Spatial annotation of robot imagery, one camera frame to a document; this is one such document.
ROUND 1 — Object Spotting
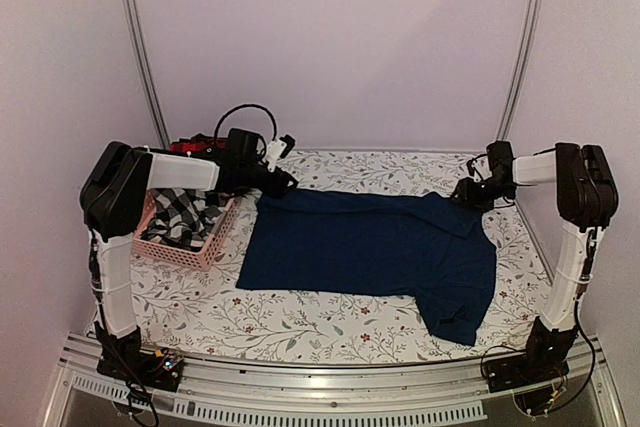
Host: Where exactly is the pink plastic laundry basket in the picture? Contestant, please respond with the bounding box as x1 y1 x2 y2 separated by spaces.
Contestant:
131 192 239 271

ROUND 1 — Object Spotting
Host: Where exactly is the aluminium frame post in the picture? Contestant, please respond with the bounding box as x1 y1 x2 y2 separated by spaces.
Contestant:
122 0 170 149
495 0 542 141

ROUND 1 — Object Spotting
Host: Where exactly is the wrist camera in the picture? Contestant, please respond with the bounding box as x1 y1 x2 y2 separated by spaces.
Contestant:
466 154 487 183
263 135 296 172

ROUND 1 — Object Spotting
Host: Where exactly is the left aluminium frame post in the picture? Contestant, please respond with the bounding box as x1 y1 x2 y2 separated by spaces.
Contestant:
122 0 170 149

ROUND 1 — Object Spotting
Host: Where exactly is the floral patterned table mat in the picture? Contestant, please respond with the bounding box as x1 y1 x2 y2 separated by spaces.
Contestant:
92 146 559 364

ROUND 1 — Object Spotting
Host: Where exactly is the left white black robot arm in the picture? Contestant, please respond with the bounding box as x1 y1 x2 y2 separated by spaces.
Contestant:
80 129 298 392

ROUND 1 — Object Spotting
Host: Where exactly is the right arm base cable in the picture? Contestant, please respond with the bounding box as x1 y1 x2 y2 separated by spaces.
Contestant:
479 331 606 418

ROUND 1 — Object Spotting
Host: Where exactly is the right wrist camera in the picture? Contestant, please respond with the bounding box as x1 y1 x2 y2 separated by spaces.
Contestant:
466 154 487 183

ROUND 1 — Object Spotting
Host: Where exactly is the black white checkered cloth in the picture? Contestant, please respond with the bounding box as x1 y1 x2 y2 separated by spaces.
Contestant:
143 189 224 250

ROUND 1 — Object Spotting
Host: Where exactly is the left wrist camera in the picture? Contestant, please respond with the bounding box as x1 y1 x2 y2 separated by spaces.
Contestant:
263 135 296 172

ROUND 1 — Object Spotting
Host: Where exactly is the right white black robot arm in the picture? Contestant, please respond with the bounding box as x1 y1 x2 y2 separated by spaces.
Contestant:
451 141 619 392

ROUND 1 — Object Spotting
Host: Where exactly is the navy blue t-shirt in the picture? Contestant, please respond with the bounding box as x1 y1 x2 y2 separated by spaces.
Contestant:
236 189 497 346

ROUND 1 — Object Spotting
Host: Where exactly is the red black plaid shirt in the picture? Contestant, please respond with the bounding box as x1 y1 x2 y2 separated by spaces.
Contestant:
169 133 226 153

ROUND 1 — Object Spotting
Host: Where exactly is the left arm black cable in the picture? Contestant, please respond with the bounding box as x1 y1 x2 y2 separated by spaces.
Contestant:
213 104 279 143

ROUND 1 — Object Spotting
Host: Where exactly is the right aluminium frame post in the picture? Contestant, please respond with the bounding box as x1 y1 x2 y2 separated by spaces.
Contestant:
495 0 542 141

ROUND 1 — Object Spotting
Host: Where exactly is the front aluminium rail base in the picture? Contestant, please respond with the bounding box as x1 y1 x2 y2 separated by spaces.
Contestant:
43 334 630 426

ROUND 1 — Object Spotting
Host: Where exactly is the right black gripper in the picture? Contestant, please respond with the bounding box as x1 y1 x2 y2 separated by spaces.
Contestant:
450 176 516 213

